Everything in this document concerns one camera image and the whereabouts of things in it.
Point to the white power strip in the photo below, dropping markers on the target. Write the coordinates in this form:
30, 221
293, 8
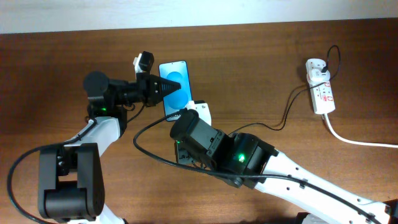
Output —
320, 87

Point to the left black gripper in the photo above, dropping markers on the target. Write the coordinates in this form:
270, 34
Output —
148, 90

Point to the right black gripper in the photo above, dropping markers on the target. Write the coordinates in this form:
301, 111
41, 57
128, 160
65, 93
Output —
181, 152

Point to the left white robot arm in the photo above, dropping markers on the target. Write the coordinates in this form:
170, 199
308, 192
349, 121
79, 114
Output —
71, 187

